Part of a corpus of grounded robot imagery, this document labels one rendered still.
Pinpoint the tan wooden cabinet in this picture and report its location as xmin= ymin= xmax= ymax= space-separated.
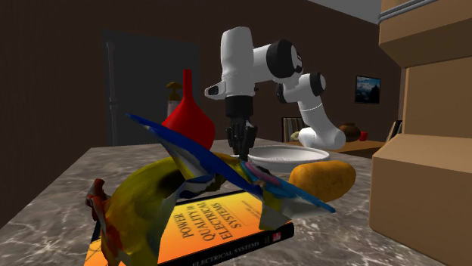
xmin=368 ymin=0 xmax=472 ymax=266

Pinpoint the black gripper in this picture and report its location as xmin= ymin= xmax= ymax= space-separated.
xmin=225 ymin=95 xmax=258 ymax=162

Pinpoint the white bowl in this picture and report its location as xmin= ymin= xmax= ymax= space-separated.
xmin=247 ymin=144 xmax=331 ymax=174

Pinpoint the dark framed wall picture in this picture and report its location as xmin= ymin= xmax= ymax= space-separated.
xmin=354 ymin=75 xmax=382 ymax=105

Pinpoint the soap dispenser with brown pump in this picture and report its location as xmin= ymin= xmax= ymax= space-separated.
xmin=166 ymin=82 xmax=184 ymax=119

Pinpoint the red long-necked vase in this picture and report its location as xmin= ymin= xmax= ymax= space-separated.
xmin=161 ymin=69 xmax=216 ymax=150

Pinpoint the yellow and blue parrot toy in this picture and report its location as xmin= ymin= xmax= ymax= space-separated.
xmin=85 ymin=113 xmax=337 ymax=266

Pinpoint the dark door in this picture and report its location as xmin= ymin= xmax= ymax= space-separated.
xmin=101 ymin=29 xmax=200 ymax=147

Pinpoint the orange-brown potato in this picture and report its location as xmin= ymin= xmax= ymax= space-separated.
xmin=288 ymin=159 xmax=358 ymax=203

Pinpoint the orange and black book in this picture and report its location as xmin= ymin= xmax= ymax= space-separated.
xmin=83 ymin=189 xmax=296 ymax=266

